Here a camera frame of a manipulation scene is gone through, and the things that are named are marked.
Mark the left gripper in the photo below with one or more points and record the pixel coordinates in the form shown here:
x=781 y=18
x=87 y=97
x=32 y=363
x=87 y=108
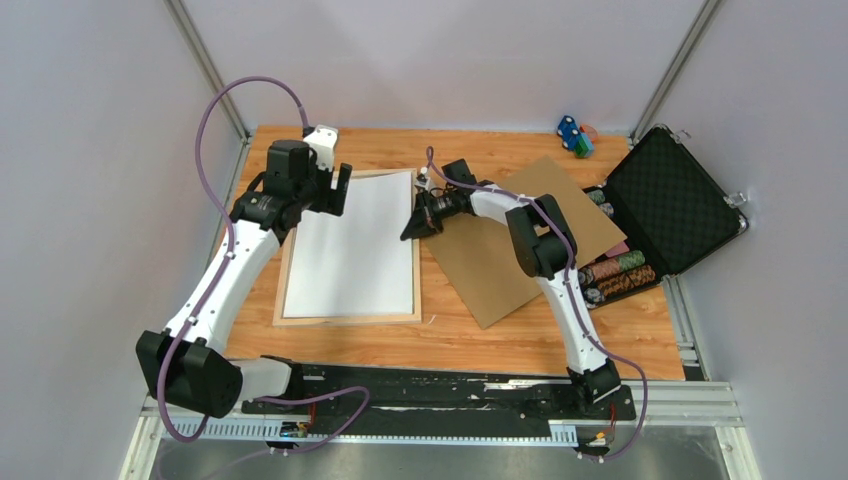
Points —
x=331 y=200

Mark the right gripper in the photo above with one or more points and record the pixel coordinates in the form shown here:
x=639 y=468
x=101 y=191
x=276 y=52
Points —
x=424 y=222

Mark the large printed photo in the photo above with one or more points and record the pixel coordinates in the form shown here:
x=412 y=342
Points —
x=351 y=245

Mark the light wooden picture frame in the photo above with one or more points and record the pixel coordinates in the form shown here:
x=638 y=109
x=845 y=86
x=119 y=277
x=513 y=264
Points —
x=344 y=321

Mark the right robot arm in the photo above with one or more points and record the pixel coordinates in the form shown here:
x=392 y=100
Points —
x=545 y=250

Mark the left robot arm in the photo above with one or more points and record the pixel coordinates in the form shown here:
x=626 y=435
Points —
x=183 y=365

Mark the colourful toy blocks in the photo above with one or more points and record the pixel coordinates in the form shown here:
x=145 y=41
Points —
x=576 y=138

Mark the poker chip tray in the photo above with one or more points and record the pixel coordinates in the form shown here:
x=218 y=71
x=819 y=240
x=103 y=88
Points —
x=624 y=270

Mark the black foam-lined case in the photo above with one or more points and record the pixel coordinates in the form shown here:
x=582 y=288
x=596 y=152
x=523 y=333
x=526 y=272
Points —
x=667 y=204

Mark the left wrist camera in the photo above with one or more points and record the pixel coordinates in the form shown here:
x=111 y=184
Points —
x=323 y=140

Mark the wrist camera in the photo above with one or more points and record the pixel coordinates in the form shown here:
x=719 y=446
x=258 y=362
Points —
x=423 y=181
x=323 y=140

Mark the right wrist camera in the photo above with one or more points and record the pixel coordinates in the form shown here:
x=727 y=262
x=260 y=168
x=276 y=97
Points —
x=423 y=181

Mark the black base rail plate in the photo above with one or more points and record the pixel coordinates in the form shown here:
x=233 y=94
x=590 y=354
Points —
x=418 y=403

